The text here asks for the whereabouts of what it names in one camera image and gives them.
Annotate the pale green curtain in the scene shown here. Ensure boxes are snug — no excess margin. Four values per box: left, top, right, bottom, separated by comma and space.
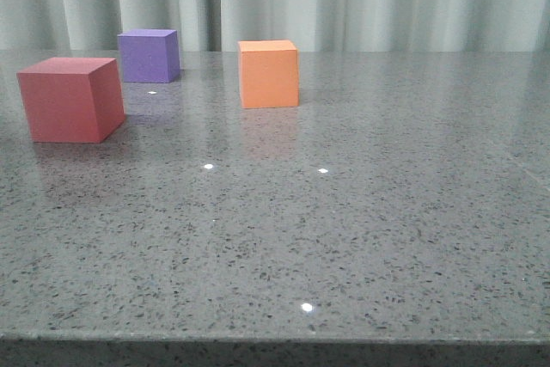
1, 0, 549, 52

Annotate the orange foam cube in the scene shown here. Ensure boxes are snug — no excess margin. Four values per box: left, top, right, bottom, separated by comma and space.
238, 40, 299, 108

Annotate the purple foam cube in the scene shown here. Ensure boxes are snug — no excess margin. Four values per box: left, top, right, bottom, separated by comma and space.
117, 29, 180, 83

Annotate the red foam cube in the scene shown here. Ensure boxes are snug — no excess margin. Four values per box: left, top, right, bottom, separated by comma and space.
17, 58, 125, 143

